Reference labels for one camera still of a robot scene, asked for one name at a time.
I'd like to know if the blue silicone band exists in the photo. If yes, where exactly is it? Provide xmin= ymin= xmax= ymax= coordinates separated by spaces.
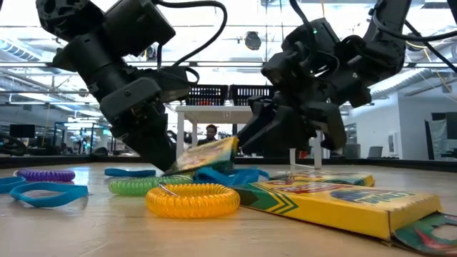
xmin=104 ymin=167 xmax=157 ymax=178
xmin=231 ymin=167 xmax=271 ymax=183
xmin=8 ymin=182 xmax=89 ymax=209
xmin=194 ymin=166 xmax=251 ymax=187
xmin=0 ymin=176 xmax=27 ymax=195

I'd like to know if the green coil wristband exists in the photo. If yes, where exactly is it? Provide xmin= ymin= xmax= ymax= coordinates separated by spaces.
xmin=108 ymin=174 xmax=194 ymax=197

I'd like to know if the black plastic basket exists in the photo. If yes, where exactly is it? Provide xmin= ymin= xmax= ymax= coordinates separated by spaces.
xmin=228 ymin=84 xmax=275 ymax=107
xmin=185 ymin=84 xmax=229 ymax=107

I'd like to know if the orange coil wristband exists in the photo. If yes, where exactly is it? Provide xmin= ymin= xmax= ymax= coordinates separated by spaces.
xmin=144 ymin=183 xmax=241 ymax=220

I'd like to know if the black ceiling cable reel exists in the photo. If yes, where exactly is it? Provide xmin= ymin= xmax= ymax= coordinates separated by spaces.
xmin=243 ymin=31 xmax=263 ymax=51

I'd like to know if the computer monitor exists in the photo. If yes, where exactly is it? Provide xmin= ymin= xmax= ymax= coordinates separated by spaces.
xmin=9 ymin=124 xmax=36 ymax=140

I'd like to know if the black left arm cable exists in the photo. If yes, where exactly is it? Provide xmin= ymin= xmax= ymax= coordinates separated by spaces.
xmin=151 ymin=0 xmax=229 ymax=85

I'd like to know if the grey bin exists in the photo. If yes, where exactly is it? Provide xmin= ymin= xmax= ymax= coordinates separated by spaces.
xmin=344 ymin=143 xmax=362 ymax=159

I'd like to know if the person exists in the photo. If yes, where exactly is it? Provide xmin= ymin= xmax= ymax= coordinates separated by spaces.
xmin=197 ymin=124 xmax=219 ymax=146

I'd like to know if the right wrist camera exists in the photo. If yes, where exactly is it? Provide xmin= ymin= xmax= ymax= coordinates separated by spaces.
xmin=261 ymin=51 xmax=304 ymax=86

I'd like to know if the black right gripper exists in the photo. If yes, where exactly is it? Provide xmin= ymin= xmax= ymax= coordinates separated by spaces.
xmin=237 ymin=76 xmax=372 ymax=155

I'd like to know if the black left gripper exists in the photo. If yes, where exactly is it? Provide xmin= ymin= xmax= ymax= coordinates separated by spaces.
xmin=99 ymin=77 xmax=177 ymax=172

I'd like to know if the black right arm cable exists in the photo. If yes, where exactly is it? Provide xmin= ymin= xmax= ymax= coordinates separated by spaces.
xmin=288 ymin=0 xmax=457 ymax=72

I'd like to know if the purple coil wristband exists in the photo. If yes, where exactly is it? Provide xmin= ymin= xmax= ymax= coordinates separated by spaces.
xmin=15 ymin=168 xmax=76 ymax=183

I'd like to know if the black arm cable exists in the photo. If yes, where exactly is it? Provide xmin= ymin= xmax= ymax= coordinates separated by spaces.
xmin=151 ymin=0 xmax=229 ymax=85
xmin=288 ymin=0 xmax=457 ymax=72

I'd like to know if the black metal table frame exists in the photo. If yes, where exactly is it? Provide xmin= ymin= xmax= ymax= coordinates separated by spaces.
xmin=0 ymin=154 xmax=457 ymax=171

